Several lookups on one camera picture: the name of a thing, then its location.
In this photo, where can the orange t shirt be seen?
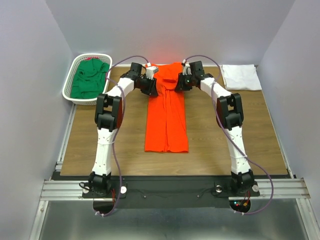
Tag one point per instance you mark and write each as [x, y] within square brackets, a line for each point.
[166, 129]

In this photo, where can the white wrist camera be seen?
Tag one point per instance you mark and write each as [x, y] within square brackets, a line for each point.
[186, 69]
[150, 71]

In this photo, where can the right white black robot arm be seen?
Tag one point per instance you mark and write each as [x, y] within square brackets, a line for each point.
[229, 116]

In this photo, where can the folded white t shirt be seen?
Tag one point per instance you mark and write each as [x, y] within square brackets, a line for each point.
[240, 77]

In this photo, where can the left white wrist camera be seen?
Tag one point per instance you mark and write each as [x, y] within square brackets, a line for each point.
[150, 71]

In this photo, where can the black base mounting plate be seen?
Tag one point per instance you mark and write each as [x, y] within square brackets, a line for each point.
[155, 192]

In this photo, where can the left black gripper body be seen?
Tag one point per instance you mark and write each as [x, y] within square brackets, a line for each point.
[144, 85]

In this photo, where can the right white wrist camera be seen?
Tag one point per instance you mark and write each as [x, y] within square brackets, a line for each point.
[186, 69]

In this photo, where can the aluminium frame rail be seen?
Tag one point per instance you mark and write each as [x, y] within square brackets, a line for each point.
[282, 212]

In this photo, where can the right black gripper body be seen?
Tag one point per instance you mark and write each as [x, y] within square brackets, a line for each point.
[188, 82]

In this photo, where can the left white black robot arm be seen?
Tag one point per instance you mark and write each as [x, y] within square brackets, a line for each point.
[109, 114]

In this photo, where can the green t shirt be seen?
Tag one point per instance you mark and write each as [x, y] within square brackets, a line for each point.
[83, 88]

